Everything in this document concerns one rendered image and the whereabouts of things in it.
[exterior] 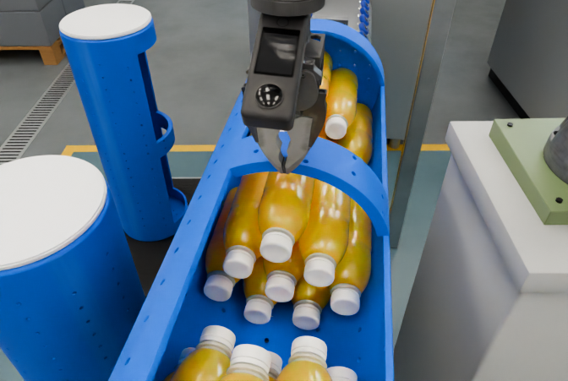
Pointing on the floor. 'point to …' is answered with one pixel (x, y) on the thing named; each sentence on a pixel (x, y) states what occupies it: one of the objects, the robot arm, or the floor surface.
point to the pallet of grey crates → (36, 2)
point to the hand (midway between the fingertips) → (284, 167)
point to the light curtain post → (425, 86)
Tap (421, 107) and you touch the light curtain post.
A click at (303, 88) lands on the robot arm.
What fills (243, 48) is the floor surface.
